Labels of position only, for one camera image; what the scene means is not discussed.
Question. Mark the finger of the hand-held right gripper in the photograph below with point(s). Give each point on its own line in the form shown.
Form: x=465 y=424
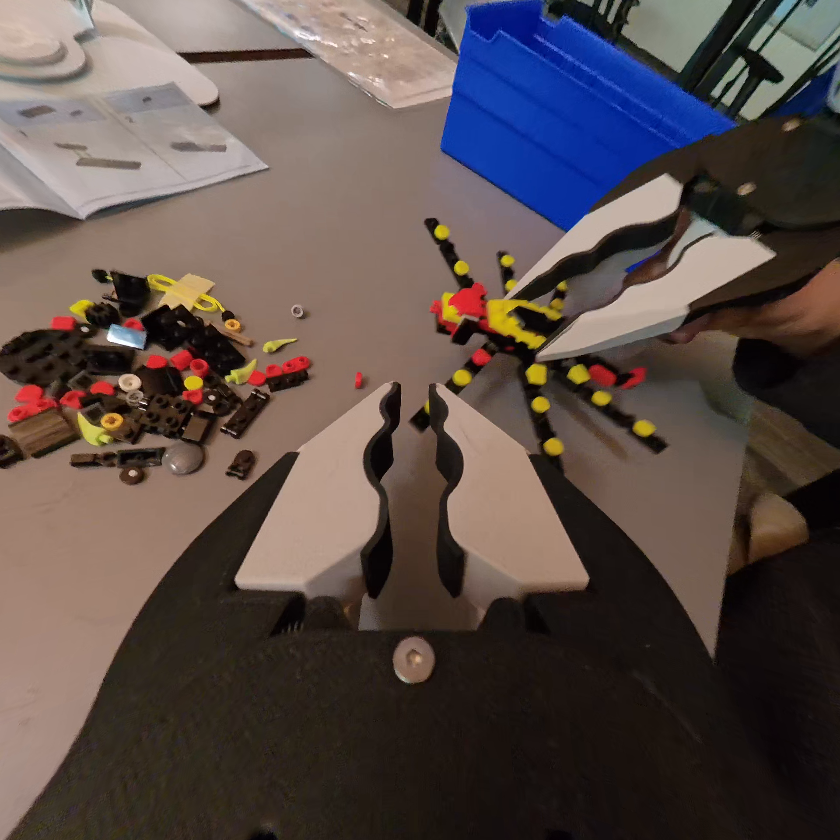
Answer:
x=623 y=216
x=676 y=295

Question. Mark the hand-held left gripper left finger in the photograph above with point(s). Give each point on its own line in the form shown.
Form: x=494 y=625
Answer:
x=315 y=512

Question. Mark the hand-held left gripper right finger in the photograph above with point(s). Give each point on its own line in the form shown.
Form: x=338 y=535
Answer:
x=512 y=518

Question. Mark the black yellow red lego model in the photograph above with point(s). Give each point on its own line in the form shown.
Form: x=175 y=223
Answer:
x=505 y=315

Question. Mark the black clip lego piece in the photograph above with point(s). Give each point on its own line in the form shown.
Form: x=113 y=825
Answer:
x=241 y=463

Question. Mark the grey dome lego piece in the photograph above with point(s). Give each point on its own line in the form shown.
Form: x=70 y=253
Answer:
x=182 y=457

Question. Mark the dark brown round lego piece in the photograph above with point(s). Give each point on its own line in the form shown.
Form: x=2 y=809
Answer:
x=133 y=474

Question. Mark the pile of loose lego pieces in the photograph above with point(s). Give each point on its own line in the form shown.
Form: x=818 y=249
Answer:
x=131 y=380

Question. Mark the person's right hand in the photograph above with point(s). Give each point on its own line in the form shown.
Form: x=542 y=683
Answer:
x=774 y=321

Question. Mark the blue plastic bin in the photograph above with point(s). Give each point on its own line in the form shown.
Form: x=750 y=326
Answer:
x=558 y=118

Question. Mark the black metal stand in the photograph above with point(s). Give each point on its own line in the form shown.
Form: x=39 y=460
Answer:
x=761 y=65

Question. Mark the clear plastic bag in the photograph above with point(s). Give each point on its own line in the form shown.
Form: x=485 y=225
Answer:
x=367 y=52

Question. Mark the person's black knit clothing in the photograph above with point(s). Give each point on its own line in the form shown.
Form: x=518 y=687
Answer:
x=787 y=656

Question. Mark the instruction booklet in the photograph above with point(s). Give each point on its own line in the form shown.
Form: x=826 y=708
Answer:
x=131 y=151

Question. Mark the white flat base plate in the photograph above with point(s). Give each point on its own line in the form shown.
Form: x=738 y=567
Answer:
x=151 y=59

